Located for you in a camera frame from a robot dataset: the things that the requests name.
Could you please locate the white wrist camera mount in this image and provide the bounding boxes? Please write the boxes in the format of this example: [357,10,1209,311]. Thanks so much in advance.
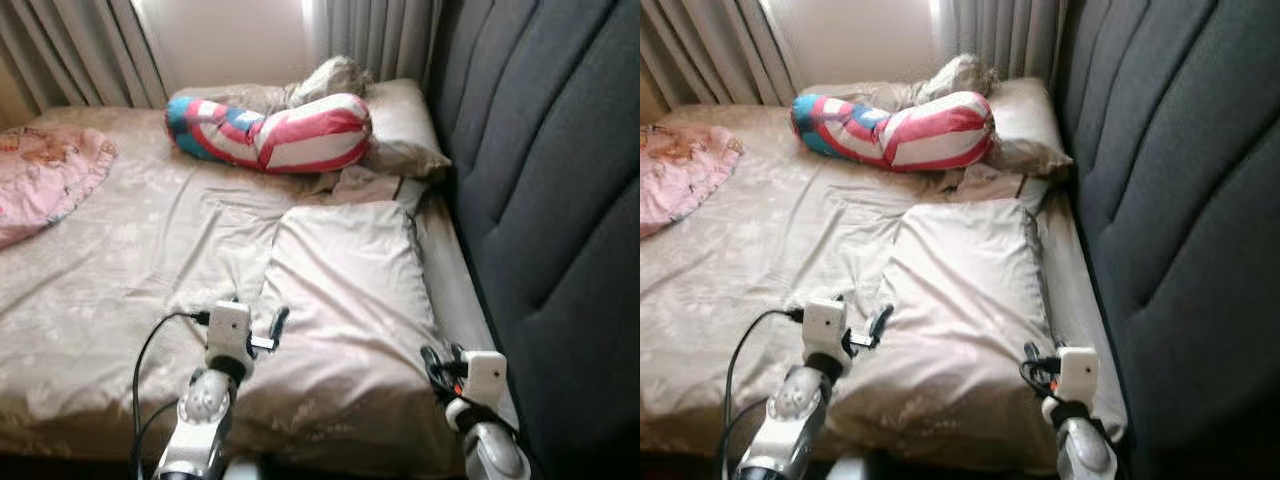
[1055,347,1099,406]
[803,298,849,361]
[205,300,253,366]
[462,350,508,409]

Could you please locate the crumpled grey floral pillow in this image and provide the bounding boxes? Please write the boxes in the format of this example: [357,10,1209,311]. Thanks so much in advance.
[175,55,376,116]
[800,53,1001,113]

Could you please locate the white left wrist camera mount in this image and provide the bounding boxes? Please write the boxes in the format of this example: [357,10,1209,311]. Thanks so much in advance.
[803,298,849,361]
[205,300,253,366]

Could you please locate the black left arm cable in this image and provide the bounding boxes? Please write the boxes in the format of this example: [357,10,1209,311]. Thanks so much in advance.
[130,310,213,480]
[722,308,806,480]

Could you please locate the grey curtain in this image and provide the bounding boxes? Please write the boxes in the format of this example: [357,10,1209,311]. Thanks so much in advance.
[640,0,801,106]
[0,0,169,111]
[930,0,1069,86]
[305,0,441,86]

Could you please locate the folded grey cloth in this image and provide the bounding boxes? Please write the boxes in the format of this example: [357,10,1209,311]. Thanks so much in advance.
[945,163,1051,206]
[330,165,411,206]

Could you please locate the bed with grey floral sheet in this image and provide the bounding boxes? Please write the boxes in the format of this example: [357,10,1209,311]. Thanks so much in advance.
[640,103,1131,471]
[0,105,521,476]

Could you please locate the large grey floral pillow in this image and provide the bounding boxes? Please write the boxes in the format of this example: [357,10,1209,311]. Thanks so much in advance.
[230,200,466,476]
[830,198,1061,471]

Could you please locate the red white blue bolster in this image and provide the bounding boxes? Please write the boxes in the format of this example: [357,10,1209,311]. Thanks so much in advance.
[165,92,374,176]
[790,90,998,173]

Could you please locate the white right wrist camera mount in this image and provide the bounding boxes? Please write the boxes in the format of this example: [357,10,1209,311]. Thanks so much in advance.
[462,350,508,409]
[1055,347,1099,406]

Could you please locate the pink cartoon print blanket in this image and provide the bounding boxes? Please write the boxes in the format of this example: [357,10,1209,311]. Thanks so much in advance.
[0,125,118,249]
[640,125,744,239]

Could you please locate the dark grey upholstered headboard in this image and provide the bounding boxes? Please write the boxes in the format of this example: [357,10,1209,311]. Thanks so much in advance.
[1055,0,1280,480]
[425,0,641,480]

